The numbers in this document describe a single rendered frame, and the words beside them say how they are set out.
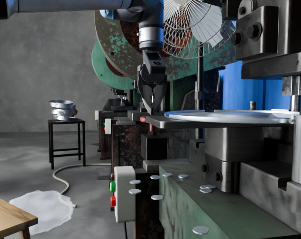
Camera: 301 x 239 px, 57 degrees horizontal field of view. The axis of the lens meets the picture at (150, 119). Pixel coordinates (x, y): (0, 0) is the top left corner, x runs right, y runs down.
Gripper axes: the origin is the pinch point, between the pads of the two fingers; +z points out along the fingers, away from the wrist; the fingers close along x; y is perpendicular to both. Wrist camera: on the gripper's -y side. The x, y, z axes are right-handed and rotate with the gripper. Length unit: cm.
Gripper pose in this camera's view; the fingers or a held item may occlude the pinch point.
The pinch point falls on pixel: (152, 110)
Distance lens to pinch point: 83.7
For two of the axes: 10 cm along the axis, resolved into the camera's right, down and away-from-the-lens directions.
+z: 0.0, 10.0, 0.8
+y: -1.9, -0.8, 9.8
